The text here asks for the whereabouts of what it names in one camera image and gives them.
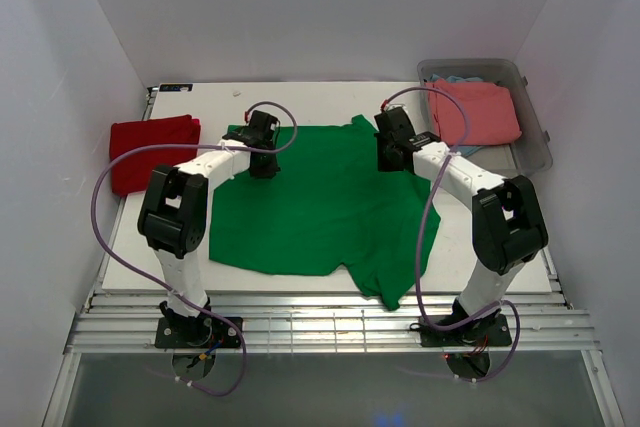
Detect green t-shirt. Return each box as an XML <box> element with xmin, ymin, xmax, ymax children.
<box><xmin>208</xmin><ymin>115</ymin><xmax>441</xmax><ymax>311</ymax></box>

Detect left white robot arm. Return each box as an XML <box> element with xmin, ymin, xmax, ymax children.
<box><xmin>138</xmin><ymin>110</ymin><xmax>279</xmax><ymax>347</ymax></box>

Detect pink folded t-shirt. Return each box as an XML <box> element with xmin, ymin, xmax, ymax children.
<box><xmin>426</xmin><ymin>79</ymin><xmax>522</xmax><ymax>146</ymax></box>

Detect folded red t-shirt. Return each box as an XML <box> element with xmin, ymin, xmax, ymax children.
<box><xmin>109</xmin><ymin>115</ymin><xmax>201</xmax><ymax>197</ymax></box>

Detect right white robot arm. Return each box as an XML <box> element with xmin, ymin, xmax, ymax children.
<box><xmin>374</xmin><ymin>107</ymin><xmax>549</xmax><ymax>344</ymax></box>

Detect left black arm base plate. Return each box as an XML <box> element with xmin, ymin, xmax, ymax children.
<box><xmin>154</xmin><ymin>317</ymin><xmax>244</xmax><ymax>349</ymax></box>

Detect aluminium rail frame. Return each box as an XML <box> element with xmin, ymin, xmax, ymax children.
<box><xmin>66</xmin><ymin>292</ymin><xmax>600</xmax><ymax>354</ymax></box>

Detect light blue folded t-shirt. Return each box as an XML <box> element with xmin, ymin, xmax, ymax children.
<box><xmin>425</xmin><ymin>73</ymin><xmax>485</xmax><ymax>157</ymax></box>

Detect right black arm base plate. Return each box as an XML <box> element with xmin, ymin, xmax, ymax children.
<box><xmin>409</xmin><ymin>309</ymin><xmax>512</xmax><ymax>348</ymax></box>

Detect clear plastic bin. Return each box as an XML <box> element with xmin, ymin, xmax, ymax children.
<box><xmin>417</xmin><ymin>58</ymin><xmax>553</xmax><ymax>177</ymax></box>

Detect blue label sticker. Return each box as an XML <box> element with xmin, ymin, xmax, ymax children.
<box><xmin>158</xmin><ymin>83</ymin><xmax>193</xmax><ymax>92</ymax></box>

